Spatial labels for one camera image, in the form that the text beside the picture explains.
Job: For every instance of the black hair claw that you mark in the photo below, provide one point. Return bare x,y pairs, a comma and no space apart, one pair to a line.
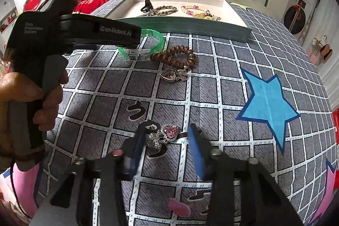
147,5

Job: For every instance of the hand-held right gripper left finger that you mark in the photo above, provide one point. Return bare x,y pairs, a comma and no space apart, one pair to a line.
139,146

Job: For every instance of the pink gem brooch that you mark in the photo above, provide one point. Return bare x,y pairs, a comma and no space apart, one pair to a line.
169,132

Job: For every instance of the grey checked tablecloth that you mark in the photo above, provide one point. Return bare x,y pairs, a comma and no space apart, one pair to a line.
106,83

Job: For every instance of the silver hair clip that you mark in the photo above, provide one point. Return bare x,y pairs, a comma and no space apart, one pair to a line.
145,13

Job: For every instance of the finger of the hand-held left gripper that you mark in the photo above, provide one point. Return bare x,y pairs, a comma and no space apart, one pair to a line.
124,44

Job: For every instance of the white shallow tray box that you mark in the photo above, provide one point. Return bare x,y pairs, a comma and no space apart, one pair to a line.
201,28

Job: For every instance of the person's left hand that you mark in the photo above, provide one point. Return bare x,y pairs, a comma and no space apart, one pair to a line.
16,91

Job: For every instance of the green translucent bangle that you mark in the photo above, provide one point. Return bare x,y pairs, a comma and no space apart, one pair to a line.
159,43

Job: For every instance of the silver heart pendant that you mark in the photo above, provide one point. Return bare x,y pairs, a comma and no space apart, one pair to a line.
168,75

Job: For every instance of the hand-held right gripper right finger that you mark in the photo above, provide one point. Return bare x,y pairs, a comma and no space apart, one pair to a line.
197,151

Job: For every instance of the white front-load washing machine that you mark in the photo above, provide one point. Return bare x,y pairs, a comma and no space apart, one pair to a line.
295,15

